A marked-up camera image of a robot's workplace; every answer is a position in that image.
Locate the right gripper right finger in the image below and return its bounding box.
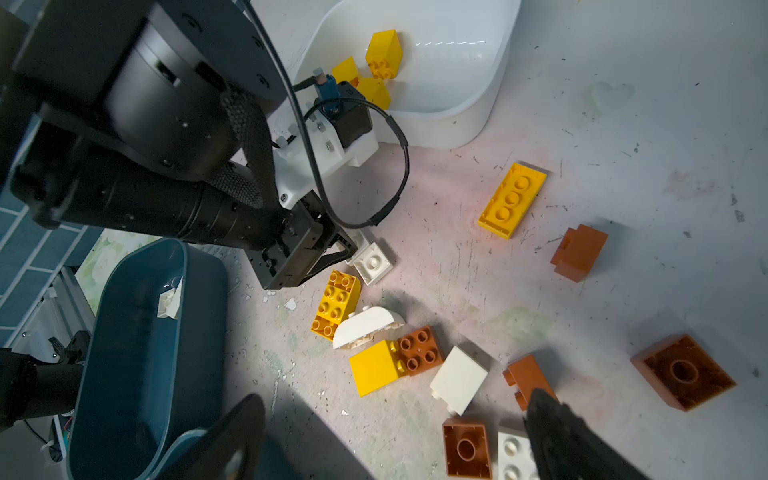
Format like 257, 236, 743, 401
524, 389, 646, 480

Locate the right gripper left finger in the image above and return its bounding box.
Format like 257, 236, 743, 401
158, 394, 265, 479

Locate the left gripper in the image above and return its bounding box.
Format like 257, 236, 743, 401
246, 192, 357, 290

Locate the brown lego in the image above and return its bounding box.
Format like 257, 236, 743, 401
550, 224, 609, 283
442, 418, 493, 479
397, 326, 444, 376
631, 334, 737, 412

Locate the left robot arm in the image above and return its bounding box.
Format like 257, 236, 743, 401
1, 1, 356, 290

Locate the white long lego right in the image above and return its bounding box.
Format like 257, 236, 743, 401
497, 426, 540, 480

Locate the yellow studded lego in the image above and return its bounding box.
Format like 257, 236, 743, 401
311, 270, 361, 341

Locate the brown lego mid right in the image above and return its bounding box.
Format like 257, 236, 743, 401
503, 354, 557, 412

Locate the white curved lego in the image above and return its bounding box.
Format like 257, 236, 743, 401
333, 306, 405, 350

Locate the left teal tray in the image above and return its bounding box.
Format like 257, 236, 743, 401
67, 239, 228, 479

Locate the white lego centre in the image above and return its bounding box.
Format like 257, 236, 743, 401
430, 346, 488, 416

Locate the yellow long lego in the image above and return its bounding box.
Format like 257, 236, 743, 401
478, 163, 547, 239

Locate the white rectangular bowl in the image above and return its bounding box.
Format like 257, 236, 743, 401
285, 1, 521, 150

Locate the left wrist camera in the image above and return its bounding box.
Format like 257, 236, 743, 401
273, 68, 379, 209

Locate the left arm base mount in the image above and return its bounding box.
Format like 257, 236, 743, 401
1, 330, 91, 431

